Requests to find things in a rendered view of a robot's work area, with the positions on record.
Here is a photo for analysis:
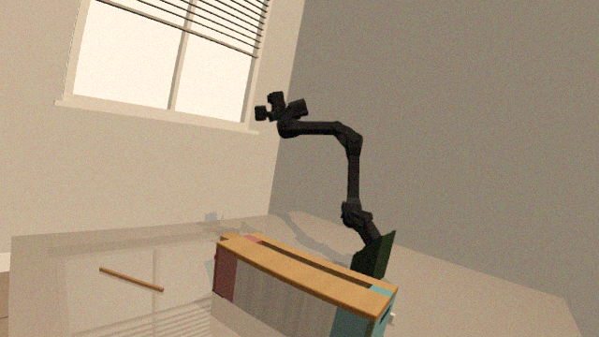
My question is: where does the brown thin rod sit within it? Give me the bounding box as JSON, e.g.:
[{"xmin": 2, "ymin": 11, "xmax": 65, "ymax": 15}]
[{"xmin": 99, "ymin": 267, "xmax": 164, "ymax": 292}]

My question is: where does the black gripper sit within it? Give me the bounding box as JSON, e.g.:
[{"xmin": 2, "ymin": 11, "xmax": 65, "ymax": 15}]
[{"xmin": 255, "ymin": 105, "xmax": 270, "ymax": 121}]

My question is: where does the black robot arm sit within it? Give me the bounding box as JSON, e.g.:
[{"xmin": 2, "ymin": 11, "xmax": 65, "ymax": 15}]
[{"xmin": 267, "ymin": 91, "xmax": 381, "ymax": 247}]

